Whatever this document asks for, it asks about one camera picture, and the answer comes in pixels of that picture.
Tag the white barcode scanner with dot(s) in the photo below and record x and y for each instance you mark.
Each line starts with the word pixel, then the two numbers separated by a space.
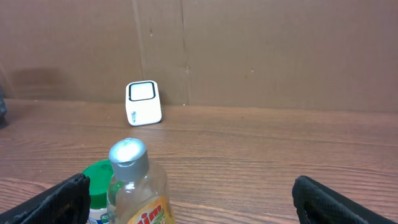
pixel 143 103

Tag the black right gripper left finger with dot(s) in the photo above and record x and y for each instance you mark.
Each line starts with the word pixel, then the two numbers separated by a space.
pixel 68 202

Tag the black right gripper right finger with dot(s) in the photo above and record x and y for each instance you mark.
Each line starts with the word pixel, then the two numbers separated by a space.
pixel 317 204

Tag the green lid Knorr jar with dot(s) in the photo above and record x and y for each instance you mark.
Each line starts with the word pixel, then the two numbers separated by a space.
pixel 100 174

